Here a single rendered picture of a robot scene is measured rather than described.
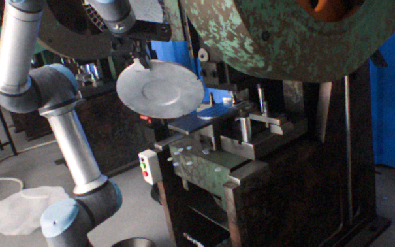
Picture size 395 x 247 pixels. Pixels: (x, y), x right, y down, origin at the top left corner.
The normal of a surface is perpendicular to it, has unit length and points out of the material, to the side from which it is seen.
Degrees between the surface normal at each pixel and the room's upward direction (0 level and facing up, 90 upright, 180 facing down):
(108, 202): 80
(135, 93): 125
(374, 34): 90
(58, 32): 90
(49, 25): 90
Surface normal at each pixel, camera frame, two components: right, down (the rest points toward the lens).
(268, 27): 0.60, 0.18
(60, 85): 0.75, -0.08
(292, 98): -0.79, 0.33
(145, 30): 0.33, -0.44
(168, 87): -0.01, 0.82
